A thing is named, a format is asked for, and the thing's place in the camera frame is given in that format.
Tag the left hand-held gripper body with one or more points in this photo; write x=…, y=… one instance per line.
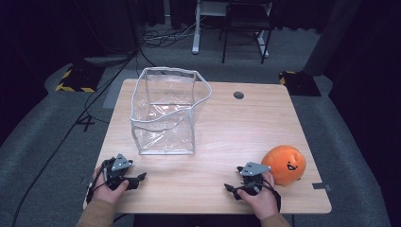
x=117, y=167

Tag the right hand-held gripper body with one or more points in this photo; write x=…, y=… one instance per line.
x=252, y=170

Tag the orange plush toy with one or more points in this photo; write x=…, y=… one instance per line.
x=285, y=162

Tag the clear plastic storage bag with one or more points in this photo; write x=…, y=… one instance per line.
x=164, y=126

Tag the person's left hand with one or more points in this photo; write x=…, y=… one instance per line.
x=105, y=192

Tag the person's right hand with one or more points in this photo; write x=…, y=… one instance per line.
x=263, y=203

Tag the black cross floor tape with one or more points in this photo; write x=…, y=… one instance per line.
x=85, y=123

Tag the grey tape strip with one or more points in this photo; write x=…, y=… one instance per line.
x=321, y=186

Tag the grey stand base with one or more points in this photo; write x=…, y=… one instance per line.
x=107, y=60

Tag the black chair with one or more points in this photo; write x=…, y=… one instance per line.
x=246, y=22

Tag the grey curtain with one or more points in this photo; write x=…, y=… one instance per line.
x=331, y=38

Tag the black yellow-striped base plate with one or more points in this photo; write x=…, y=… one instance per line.
x=299, y=83
x=80, y=78

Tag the white desk frame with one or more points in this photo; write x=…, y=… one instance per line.
x=196, y=38

